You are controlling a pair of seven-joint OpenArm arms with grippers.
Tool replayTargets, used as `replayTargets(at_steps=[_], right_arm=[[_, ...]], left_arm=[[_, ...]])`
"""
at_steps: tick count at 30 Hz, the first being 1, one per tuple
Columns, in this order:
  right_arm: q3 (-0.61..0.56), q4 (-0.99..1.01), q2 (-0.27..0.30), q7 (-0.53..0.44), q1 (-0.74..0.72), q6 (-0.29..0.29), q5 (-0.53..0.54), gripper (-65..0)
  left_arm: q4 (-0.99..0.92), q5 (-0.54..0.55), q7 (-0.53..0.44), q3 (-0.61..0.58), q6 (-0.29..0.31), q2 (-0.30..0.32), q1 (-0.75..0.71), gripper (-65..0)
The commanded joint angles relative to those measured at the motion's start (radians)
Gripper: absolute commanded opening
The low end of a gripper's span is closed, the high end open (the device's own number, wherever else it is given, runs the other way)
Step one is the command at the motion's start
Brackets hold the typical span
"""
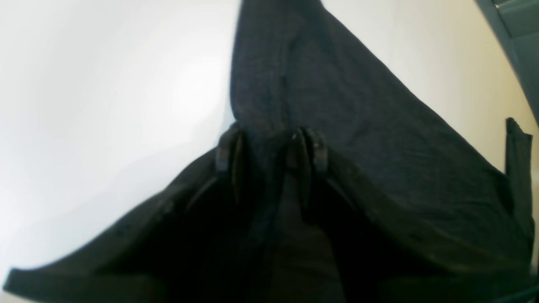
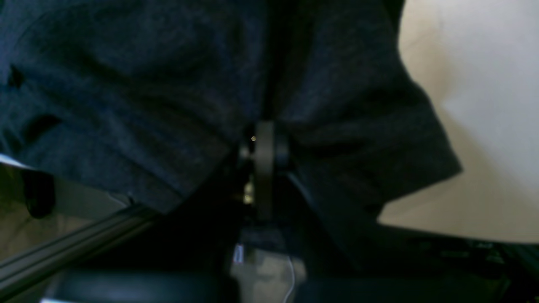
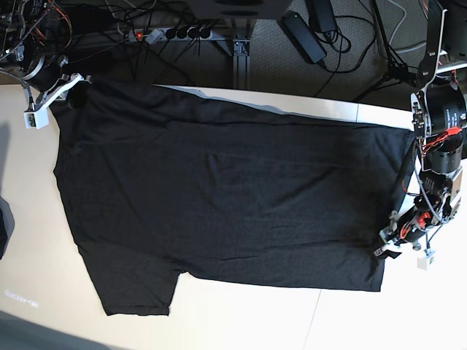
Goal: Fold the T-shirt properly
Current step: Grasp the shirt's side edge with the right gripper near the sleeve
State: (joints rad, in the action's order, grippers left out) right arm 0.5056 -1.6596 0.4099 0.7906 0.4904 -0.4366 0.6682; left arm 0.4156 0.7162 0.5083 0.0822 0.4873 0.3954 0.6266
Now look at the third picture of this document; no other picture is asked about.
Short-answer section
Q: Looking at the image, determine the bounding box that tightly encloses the dark object at left edge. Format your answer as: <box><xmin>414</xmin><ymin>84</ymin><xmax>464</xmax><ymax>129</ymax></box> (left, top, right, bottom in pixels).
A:
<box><xmin>0</xmin><ymin>198</ymin><xmax>15</xmax><ymax>259</ymax></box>

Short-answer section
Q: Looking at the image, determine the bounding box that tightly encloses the white power strip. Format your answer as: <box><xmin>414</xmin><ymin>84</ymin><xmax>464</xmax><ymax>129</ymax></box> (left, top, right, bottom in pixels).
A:
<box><xmin>126</xmin><ymin>26</ymin><xmax>215</xmax><ymax>44</ymax></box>

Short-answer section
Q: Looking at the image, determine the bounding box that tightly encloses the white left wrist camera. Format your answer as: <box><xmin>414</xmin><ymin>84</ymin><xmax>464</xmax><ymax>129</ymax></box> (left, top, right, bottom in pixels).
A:
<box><xmin>417</xmin><ymin>252</ymin><xmax>436</xmax><ymax>271</ymax></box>

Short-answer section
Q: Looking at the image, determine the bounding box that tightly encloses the white plug adapter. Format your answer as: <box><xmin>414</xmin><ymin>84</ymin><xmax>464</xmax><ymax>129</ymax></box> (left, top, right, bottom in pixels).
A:
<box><xmin>144</xmin><ymin>28</ymin><xmax>164</xmax><ymax>45</ymax></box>

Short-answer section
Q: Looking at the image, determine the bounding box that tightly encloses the black tripod stand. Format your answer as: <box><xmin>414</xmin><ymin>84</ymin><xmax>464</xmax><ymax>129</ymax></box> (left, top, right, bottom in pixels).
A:
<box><xmin>352</xmin><ymin>1</ymin><xmax>416</xmax><ymax>102</ymax></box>

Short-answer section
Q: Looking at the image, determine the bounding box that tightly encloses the black T-shirt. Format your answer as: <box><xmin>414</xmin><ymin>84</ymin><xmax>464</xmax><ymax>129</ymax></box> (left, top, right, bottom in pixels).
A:
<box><xmin>51</xmin><ymin>79</ymin><xmax>413</xmax><ymax>316</ymax></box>

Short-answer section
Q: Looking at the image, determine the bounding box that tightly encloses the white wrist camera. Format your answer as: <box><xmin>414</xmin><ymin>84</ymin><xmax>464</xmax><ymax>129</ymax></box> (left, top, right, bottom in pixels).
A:
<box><xmin>23</xmin><ymin>109</ymin><xmax>49</xmax><ymax>129</ymax></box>
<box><xmin>417</xmin><ymin>252</ymin><xmax>436</xmax><ymax>271</ymax></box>

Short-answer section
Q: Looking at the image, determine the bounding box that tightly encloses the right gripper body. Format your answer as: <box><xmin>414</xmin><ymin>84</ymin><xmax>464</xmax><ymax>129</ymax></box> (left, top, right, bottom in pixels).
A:
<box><xmin>21</xmin><ymin>54</ymin><xmax>92</xmax><ymax>109</ymax></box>

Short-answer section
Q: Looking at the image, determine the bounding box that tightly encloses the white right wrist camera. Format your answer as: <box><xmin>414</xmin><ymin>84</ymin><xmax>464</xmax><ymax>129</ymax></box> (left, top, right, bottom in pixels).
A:
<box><xmin>23</xmin><ymin>109</ymin><xmax>49</xmax><ymax>129</ymax></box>

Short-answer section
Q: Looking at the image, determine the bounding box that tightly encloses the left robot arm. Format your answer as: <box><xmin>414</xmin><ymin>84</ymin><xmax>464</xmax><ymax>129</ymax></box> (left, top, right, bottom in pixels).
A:
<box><xmin>374</xmin><ymin>1</ymin><xmax>466</xmax><ymax>265</ymax></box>

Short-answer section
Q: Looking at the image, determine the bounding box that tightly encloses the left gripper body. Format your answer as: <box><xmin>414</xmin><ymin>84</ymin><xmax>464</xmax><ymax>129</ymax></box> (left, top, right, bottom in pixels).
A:
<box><xmin>374</xmin><ymin>205</ymin><xmax>438</xmax><ymax>260</ymax></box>

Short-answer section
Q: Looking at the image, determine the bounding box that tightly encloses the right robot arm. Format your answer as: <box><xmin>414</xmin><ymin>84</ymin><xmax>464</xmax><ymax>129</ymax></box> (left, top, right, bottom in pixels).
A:
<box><xmin>1</xmin><ymin>1</ymin><xmax>92</xmax><ymax>111</ymax></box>

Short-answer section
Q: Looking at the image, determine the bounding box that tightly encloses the aluminium table leg profile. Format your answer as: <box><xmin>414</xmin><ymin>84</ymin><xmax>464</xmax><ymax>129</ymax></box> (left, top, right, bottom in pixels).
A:
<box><xmin>230</xmin><ymin>18</ymin><xmax>255</xmax><ymax>90</ymax></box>

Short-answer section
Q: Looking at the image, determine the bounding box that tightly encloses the black power brick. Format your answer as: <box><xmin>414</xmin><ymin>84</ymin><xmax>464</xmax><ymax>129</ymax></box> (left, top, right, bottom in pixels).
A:
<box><xmin>279</xmin><ymin>11</ymin><xmax>327</xmax><ymax>64</ymax></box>
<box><xmin>305</xmin><ymin>0</ymin><xmax>337</xmax><ymax>34</ymax></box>

